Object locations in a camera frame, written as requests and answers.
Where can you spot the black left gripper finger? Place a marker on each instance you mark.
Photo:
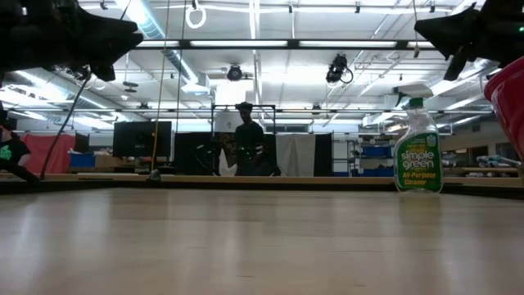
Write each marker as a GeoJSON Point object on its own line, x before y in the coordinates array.
{"type": "Point", "coordinates": [118, 39]}
{"type": "Point", "coordinates": [104, 73]}

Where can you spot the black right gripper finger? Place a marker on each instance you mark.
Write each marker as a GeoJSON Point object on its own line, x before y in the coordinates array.
{"type": "Point", "coordinates": [455, 65]}
{"type": "Point", "coordinates": [450, 28]}

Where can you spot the red plastic bowl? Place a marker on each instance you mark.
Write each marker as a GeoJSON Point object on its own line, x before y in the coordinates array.
{"type": "Point", "coordinates": [509, 106]}

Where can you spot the black monitor screen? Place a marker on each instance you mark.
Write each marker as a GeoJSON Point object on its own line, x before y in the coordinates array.
{"type": "Point", "coordinates": [141, 139]}

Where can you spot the blue storage bin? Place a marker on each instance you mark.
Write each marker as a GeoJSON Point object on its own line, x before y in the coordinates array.
{"type": "Point", "coordinates": [378, 172]}
{"type": "Point", "coordinates": [376, 151]}
{"type": "Point", "coordinates": [82, 160]}

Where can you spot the red cloth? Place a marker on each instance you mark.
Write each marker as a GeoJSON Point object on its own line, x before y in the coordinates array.
{"type": "Point", "coordinates": [45, 153]}

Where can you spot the green cleaner spray bottle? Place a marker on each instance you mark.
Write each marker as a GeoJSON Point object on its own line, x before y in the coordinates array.
{"type": "Point", "coordinates": [418, 160]}

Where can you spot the light blue tool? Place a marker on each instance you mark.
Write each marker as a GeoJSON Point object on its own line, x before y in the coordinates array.
{"type": "Point", "coordinates": [495, 160]}

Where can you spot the person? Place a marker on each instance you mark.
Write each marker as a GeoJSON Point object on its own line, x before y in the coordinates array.
{"type": "Point", "coordinates": [249, 143]}
{"type": "Point", "coordinates": [12, 151]}

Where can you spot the round black ceiling device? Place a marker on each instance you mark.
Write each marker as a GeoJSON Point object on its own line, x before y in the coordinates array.
{"type": "Point", "coordinates": [234, 73]}

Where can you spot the narrow black curtain panel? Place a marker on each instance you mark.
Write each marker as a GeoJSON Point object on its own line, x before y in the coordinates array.
{"type": "Point", "coordinates": [323, 153]}

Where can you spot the overhead light bar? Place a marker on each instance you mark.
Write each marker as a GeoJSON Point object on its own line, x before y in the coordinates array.
{"type": "Point", "coordinates": [290, 44]}

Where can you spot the white cloth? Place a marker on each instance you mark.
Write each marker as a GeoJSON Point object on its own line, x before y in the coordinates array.
{"type": "Point", "coordinates": [295, 155]}

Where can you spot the silver air duct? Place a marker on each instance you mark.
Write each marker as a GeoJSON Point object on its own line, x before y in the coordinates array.
{"type": "Point", "coordinates": [180, 61]}

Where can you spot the black overhead camera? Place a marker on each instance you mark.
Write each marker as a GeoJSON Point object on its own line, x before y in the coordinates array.
{"type": "Point", "coordinates": [337, 67]}

